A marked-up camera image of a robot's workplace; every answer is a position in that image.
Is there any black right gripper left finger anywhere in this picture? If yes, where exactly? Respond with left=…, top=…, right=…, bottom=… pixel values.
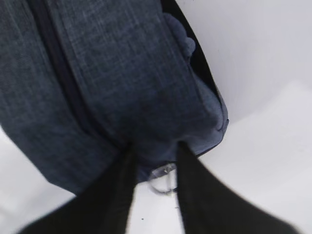
left=20, top=147, right=137, bottom=234

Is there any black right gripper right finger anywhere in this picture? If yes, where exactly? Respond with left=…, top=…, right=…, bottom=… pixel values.
left=175, top=141, right=298, bottom=234

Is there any silver zipper pull ring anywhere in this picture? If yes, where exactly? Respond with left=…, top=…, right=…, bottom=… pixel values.
left=148, top=163, right=178, bottom=195

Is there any dark blue fabric bag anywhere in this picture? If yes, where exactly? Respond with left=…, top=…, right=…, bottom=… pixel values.
left=0, top=0, right=228, bottom=194

